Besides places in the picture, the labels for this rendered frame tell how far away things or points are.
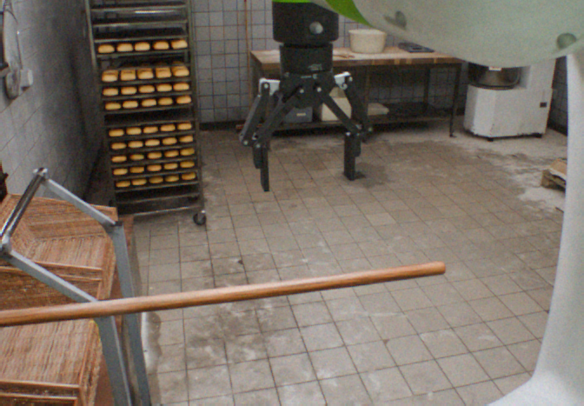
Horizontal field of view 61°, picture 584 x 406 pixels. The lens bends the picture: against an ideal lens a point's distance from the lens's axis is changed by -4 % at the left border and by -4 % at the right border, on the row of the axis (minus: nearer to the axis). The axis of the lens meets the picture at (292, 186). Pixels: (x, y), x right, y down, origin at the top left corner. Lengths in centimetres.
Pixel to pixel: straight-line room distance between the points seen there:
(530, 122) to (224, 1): 360
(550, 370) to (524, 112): 569
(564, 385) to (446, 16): 34
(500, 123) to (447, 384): 388
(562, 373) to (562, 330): 4
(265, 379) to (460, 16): 237
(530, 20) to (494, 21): 2
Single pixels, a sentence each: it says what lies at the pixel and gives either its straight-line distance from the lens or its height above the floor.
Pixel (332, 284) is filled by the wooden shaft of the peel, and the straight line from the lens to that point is 106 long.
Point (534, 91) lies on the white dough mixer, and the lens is 615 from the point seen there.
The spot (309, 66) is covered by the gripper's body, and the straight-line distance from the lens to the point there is 71.
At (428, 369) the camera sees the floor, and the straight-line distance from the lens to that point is 269.
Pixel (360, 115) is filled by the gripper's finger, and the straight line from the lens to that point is 78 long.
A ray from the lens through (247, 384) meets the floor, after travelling 254.
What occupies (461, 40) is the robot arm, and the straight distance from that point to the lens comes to 29.
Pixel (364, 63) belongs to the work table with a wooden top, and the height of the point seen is 85.
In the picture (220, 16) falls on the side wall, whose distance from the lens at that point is 586.
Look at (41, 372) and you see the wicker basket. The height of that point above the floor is 59.
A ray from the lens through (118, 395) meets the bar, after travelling 167.
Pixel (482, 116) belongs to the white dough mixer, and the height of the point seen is 27.
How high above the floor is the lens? 178
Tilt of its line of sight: 23 degrees down
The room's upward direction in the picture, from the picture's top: straight up
